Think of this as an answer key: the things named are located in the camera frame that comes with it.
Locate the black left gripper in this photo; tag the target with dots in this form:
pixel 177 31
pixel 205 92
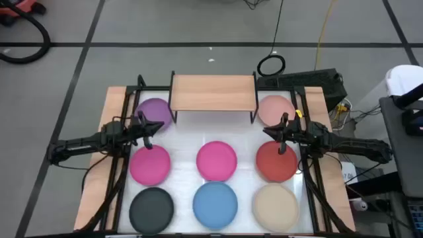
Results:
pixel 141 127

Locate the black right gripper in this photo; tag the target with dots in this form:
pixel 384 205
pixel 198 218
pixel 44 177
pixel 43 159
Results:
pixel 287 132

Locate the purple plate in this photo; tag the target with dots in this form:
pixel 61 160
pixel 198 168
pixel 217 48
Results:
pixel 155 109

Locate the light pink plate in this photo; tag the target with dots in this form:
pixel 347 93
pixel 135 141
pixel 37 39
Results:
pixel 274 109

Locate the red plate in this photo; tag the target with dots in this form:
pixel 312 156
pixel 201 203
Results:
pixel 274 167

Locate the magenta plate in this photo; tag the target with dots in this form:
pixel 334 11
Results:
pixel 216 162
pixel 150 167

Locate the beige plate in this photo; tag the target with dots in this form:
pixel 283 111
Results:
pixel 276 208

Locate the black plate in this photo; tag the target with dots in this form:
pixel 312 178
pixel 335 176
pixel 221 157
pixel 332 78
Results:
pixel 151 211

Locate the blue plate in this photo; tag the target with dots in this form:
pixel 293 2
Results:
pixel 215 205

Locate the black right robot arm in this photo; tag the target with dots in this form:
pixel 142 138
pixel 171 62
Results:
pixel 357 145

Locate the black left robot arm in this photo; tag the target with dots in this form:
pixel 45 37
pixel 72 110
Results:
pixel 79 145

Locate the wooden shelf with black legs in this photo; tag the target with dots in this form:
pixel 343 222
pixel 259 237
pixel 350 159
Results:
pixel 211 92

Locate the yellow tag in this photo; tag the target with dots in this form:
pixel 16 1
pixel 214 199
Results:
pixel 299 113

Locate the white table mat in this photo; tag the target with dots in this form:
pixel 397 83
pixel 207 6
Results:
pixel 185 132

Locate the black computer case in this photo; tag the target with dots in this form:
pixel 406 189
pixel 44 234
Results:
pixel 307 81

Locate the yellow plug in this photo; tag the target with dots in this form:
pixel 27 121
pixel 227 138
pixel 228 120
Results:
pixel 342 107

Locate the white paper sheet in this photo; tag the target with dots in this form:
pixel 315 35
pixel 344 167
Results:
pixel 348 172

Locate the white bottle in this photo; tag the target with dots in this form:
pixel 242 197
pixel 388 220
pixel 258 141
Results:
pixel 360 205

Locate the grey desk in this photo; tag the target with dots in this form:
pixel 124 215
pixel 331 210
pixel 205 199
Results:
pixel 403 158

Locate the white bin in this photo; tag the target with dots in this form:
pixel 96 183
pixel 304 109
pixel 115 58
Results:
pixel 404 79

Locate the keyboard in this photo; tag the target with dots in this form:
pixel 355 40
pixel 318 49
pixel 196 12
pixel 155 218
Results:
pixel 417 218

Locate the red vacuum cleaner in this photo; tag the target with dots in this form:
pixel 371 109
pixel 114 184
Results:
pixel 20 6

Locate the black metal table frame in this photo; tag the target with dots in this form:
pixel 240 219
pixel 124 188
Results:
pixel 152 88

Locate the dark desk clamp mount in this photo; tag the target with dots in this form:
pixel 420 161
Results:
pixel 413 124

